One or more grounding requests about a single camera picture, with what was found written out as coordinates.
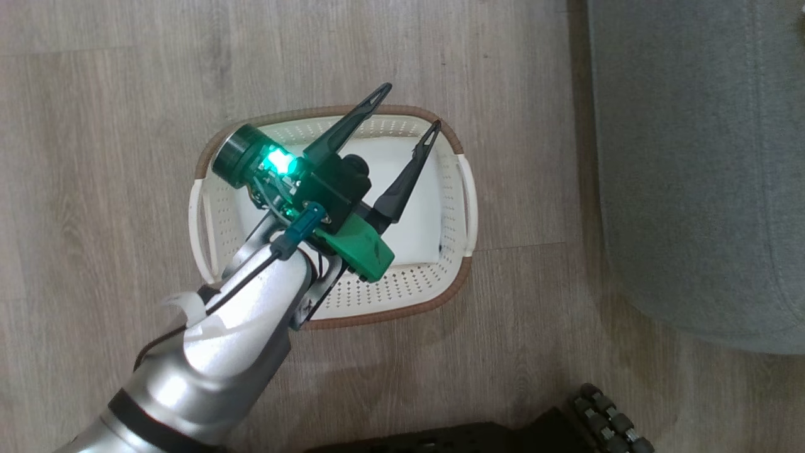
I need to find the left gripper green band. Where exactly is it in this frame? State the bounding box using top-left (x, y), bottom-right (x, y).
top-left (213, 82), bottom-right (442, 282)

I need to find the grey-green fabric sofa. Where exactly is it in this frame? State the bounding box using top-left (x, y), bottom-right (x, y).
top-left (587, 0), bottom-right (805, 355)

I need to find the white laundry basket brown rim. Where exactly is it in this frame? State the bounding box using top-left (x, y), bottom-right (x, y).
top-left (189, 104), bottom-right (479, 331)

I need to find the black roller wheel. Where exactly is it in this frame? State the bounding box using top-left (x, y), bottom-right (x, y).
top-left (568, 383), bottom-right (656, 453)

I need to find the black cable with blue plug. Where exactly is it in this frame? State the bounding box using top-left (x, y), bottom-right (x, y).
top-left (134, 202), bottom-right (329, 372)

